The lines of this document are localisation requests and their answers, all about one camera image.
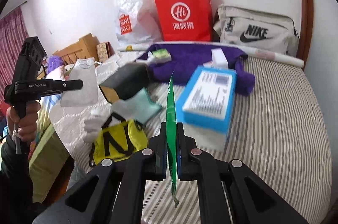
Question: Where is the white spotted plush toy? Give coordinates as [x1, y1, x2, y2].
[64, 64, 74, 76]

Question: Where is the brown patterned notebook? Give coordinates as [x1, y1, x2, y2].
[96, 42, 113, 62]

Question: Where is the pink striped curtain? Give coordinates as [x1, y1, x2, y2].
[0, 7, 29, 103]

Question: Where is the mint green cloth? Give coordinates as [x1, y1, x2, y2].
[111, 88, 162, 124]

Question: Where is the person's left hand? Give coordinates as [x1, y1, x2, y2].
[6, 101, 41, 142]

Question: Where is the purple towel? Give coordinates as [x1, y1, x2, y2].
[138, 43, 256, 96]

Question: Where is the striped mattress pad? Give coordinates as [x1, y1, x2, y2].
[49, 57, 332, 223]

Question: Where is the green chopstick wrapper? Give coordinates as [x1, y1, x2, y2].
[166, 75, 179, 209]

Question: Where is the rolled white poster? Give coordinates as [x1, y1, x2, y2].
[117, 41, 305, 68]

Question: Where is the dark green tea box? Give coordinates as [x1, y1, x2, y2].
[98, 62, 150, 104]

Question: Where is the green bed sheet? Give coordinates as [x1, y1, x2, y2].
[29, 107, 69, 203]

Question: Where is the white sponge block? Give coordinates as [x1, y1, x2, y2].
[211, 48, 229, 69]

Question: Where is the white Miniso plastic bag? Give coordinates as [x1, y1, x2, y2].
[114, 0, 162, 46]

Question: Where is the blue tissue pack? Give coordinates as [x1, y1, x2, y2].
[175, 66, 237, 152]

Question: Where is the beige Nike waist bag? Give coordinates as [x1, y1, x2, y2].
[214, 5, 299, 57]

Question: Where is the yellow black pouch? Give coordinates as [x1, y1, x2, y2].
[89, 112, 148, 167]

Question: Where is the person's left forearm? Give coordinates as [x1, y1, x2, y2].
[1, 135, 33, 223]

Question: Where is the green tissue pack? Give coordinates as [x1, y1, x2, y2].
[147, 49, 172, 65]

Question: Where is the purple plush toy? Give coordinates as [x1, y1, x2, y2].
[48, 56, 64, 74]

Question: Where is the brown wooden door frame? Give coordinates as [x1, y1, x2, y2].
[297, 0, 314, 69]

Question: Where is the red Haidilao paper bag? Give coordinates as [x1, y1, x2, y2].
[154, 0, 213, 41]

